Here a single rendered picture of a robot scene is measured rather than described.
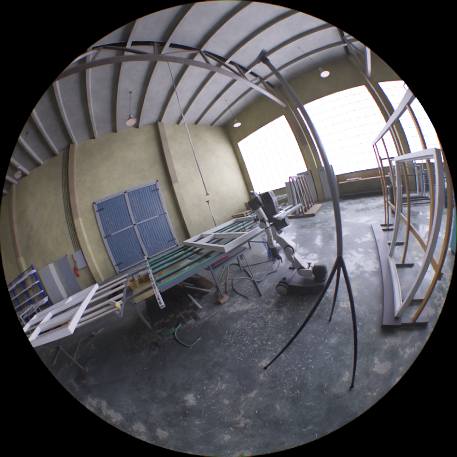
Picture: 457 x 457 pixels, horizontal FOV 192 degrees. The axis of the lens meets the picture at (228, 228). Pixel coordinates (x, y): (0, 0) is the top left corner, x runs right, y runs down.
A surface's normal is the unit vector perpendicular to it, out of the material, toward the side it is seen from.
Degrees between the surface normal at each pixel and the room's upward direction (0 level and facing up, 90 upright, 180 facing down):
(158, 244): 90
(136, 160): 90
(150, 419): 0
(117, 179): 90
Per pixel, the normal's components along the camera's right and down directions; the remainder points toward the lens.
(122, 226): 0.60, -0.04
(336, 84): -0.74, 0.36
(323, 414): -0.31, -0.93
